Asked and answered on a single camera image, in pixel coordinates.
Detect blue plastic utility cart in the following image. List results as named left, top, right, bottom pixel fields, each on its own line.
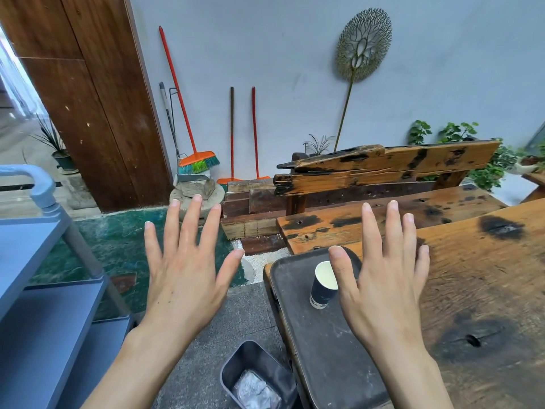
left=0, top=164, right=136, bottom=409

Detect person's left forearm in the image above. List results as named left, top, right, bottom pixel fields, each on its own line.
left=82, top=323, right=201, bottom=409

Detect stacked dark wooden planks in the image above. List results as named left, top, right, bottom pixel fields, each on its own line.
left=220, top=179, right=294, bottom=256

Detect small spiky potted plant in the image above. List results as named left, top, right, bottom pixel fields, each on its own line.
left=303, top=134, right=337, bottom=157

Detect grey rock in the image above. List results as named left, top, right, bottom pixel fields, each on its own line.
left=175, top=178, right=216, bottom=201

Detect crumpled clear plastic bag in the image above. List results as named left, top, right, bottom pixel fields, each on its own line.
left=232, top=370, right=282, bottom=409

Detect dark blue paper cup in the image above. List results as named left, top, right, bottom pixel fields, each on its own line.
left=309, top=261, right=339, bottom=310

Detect person's left hand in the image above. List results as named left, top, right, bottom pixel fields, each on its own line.
left=144, top=194, right=245, bottom=339

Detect person's right hand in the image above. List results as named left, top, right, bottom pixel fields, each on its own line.
left=328, top=200, right=431, bottom=353

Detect gold metal tree wall ornament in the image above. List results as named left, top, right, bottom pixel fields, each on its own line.
left=333, top=8, right=393, bottom=153

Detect dark grey tray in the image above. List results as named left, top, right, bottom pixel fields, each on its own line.
left=269, top=246, right=403, bottom=409

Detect stone plant pedestal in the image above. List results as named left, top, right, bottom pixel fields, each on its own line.
left=60, top=172, right=99, bottom=211

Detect round stone millstone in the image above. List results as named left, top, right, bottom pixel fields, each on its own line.
left=169, top=183, right=226, bottom=221

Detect person's right forearm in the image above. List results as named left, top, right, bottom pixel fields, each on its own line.
left=370, top=335, right=454, bottom=409

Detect potted plant in dark pot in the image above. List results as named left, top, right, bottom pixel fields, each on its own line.
left=22, top=114, right=79, bottom=174

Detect dark grey waste bin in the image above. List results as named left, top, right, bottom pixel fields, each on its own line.
left=220, top=340, right=299, bottom=409

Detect rustic wooden bench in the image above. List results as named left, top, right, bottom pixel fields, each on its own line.
left=273, top=140, right=509, bottom=255

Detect brown wooden door panel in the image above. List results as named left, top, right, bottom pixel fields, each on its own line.
left=0, top=0, right=174, bottom=214

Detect green leafy potted plants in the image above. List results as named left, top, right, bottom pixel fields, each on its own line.
left=408, top=120, right=545, bottom=193

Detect metal dustpan with long handle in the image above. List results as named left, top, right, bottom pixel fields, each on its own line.
left=159, top=82, right=211, bottom=183

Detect orange broom with coloured bristles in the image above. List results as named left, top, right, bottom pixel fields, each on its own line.
left=159, top=26, right=221, bottom=175

